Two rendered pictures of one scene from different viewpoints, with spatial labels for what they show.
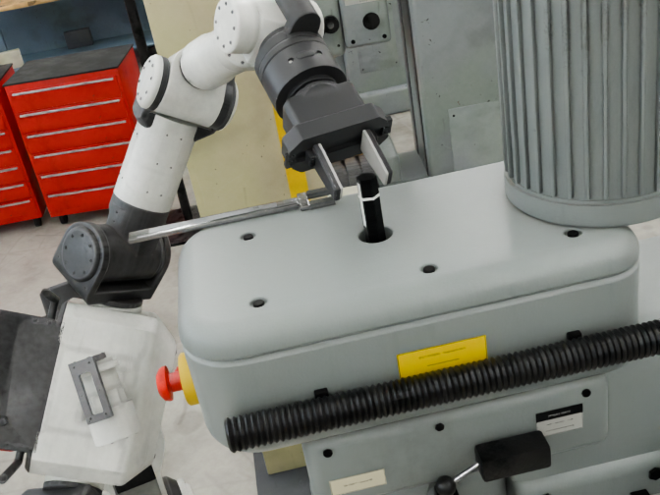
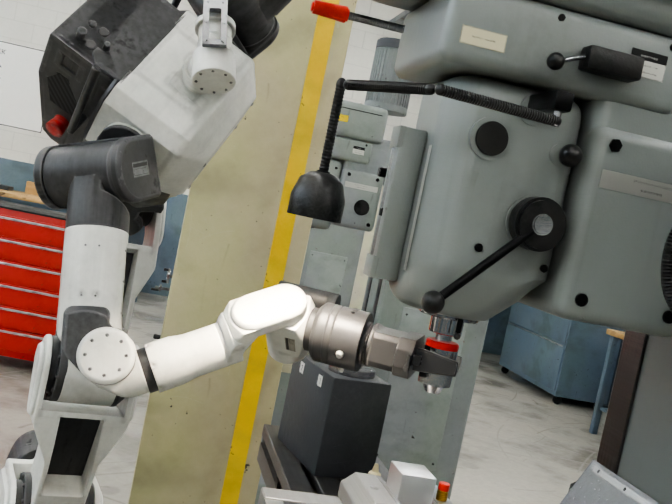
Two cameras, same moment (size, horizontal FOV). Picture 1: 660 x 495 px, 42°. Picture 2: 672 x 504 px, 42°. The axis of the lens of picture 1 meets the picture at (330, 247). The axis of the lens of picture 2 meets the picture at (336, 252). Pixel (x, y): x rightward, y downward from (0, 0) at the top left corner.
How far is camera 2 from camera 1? 102 cm
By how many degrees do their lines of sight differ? 27
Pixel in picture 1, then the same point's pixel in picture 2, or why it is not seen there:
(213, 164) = (211, 210)
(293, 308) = not seen: outside the picture
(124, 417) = (230, 59)
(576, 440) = (653, 93)
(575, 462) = (643, 126)
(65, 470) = (137, 113)
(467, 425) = (581, 29)
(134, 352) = not seen: hidden behind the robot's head
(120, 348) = not seen: hidden behind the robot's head
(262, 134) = (266, 201)
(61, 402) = (158, 62)
